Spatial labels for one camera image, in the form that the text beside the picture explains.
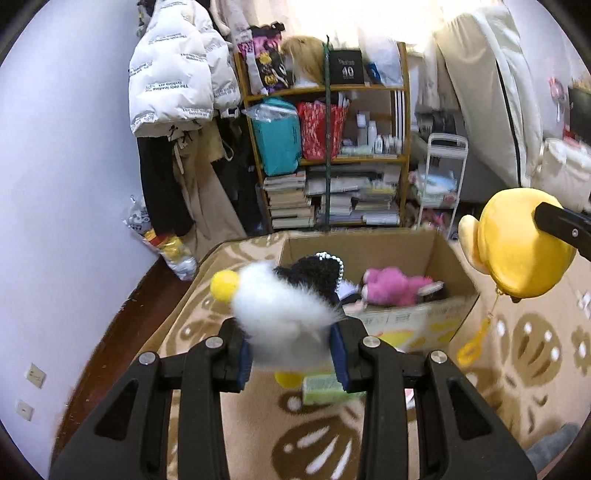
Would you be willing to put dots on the clear bag of toys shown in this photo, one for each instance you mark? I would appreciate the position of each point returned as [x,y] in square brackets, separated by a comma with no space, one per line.
[166,249]

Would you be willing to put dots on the white mattress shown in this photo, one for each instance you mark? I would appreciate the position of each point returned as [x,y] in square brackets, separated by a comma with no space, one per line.
[485,92]

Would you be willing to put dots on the dark hanging clothes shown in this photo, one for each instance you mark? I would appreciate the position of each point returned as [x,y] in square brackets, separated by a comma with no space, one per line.
[244,184]

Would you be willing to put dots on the beige hanging coat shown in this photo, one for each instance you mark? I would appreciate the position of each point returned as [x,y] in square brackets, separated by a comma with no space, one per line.
[210,203]

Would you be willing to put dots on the black box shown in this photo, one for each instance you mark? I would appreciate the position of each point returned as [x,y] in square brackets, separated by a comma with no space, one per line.
[346,67]

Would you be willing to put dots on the yellow plush toy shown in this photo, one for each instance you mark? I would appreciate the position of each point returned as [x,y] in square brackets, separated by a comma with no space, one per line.
[512,244]

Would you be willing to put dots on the white puffer jacket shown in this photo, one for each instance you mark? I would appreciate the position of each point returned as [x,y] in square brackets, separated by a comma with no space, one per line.
[171,60]

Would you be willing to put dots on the black hanging garment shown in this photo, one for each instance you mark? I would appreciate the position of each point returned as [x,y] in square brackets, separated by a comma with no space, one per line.
[161,184]

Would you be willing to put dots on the purple-haired plush doll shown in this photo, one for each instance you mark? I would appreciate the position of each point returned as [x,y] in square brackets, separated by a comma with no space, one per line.
[351,295]

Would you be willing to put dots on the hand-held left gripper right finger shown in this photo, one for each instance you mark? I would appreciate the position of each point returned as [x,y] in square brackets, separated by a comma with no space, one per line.
[397,406]

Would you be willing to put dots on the pile of papers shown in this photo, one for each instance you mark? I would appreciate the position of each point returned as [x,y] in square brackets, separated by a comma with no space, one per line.
[360,189]

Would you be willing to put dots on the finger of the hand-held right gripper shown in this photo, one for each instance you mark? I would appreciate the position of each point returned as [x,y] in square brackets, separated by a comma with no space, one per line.
[565,226]

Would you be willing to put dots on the grey cloth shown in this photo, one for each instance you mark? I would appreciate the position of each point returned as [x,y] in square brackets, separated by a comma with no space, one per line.
[554,450]

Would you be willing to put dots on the beige patterned blanket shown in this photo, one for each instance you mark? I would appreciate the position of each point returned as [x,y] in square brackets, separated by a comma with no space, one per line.
[517,369]

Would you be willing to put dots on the white plastic bag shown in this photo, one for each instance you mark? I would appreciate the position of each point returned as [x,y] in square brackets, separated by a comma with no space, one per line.
[383,60]

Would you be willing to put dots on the wooden shelf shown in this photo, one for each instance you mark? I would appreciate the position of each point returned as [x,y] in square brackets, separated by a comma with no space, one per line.
[400,138]

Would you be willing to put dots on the black printed bag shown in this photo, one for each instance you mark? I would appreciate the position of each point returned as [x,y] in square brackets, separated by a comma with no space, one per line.
[265,60]

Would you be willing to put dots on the group of small bottles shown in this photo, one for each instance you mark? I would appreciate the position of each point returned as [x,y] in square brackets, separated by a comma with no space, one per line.
[378,141]

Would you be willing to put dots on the white fluffy plush toy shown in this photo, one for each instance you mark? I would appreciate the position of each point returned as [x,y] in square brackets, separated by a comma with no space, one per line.
[277,314]

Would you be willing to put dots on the red patterned bag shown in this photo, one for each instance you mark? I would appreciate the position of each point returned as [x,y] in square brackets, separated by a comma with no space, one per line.
[316,134]

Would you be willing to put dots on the pink fan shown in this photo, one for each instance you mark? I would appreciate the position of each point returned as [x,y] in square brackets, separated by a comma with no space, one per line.
[558,94]

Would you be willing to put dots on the teal bag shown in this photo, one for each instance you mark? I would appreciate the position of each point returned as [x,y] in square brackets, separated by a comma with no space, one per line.
[277,143]

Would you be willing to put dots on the white trolley cart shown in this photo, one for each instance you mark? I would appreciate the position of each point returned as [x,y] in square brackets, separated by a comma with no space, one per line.
[438,184]

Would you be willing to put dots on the green pole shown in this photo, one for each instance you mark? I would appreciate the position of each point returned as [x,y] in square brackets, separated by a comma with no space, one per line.
[328,138]

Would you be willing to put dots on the stack of books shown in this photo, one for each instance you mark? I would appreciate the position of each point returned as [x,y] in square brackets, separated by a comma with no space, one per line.
[288,203]

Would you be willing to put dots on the beige wall socket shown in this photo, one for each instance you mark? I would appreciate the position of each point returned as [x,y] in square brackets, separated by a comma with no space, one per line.
[35,374]
[24,410]

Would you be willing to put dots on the blonde wig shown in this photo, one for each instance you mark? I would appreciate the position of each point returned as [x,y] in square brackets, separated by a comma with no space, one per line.
[304,57]

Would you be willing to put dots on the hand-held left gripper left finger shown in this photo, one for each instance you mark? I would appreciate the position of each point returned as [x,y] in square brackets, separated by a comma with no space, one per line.
[184,406]

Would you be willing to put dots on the pink plush bear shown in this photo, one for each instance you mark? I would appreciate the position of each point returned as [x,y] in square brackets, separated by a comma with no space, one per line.
[392,286]

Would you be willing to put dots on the printed cardboard box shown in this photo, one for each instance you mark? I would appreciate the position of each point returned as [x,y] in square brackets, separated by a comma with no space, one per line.
[406,318]

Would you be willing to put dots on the green tissue packet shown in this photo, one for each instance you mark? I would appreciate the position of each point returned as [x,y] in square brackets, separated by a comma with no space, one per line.
[323,390]

